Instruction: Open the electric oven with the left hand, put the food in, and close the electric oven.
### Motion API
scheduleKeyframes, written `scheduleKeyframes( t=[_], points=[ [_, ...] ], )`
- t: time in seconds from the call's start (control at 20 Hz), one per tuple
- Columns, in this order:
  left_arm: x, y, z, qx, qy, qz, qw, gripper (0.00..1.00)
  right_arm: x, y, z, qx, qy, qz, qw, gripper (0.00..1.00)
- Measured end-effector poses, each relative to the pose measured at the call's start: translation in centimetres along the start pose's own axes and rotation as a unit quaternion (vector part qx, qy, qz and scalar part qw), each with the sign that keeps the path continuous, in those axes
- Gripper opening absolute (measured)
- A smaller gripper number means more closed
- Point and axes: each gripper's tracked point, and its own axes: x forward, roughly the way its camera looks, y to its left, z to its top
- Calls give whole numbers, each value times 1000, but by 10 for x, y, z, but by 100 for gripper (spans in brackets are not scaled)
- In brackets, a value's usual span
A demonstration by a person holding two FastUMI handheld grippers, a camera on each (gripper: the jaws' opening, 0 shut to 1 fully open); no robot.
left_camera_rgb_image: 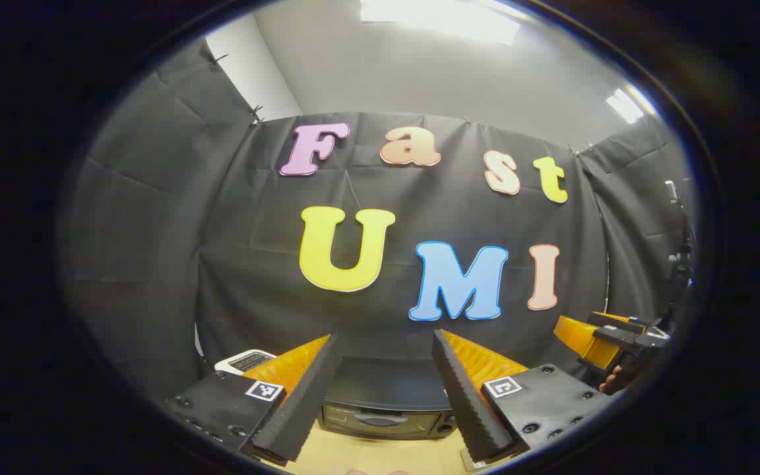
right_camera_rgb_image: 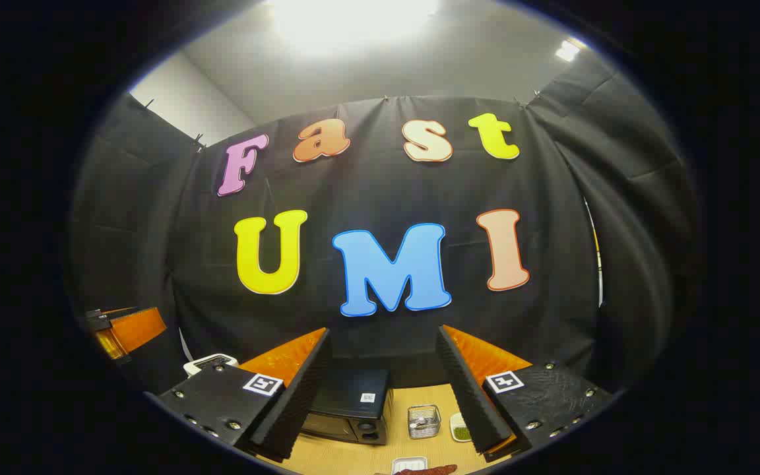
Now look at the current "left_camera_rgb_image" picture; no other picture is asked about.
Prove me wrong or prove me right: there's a dark stand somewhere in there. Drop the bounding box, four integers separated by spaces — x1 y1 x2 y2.
664 179 696 331

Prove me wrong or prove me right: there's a white toaster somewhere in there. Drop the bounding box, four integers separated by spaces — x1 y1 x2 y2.
214 349 277 377

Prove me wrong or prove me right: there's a black electric oven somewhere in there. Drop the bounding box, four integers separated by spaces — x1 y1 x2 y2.
319 357 459 441

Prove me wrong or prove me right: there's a ceiling light panel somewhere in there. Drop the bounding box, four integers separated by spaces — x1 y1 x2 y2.
360 0 521 46
606 88 646 125

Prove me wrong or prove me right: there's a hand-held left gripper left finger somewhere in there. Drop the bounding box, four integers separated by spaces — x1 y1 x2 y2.
164 334 342 462

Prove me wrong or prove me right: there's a black backdrop cloth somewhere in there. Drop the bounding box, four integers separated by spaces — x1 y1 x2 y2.
60 36 694 423

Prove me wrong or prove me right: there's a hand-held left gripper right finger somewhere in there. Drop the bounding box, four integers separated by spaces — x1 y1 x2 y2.
431 329 618 470

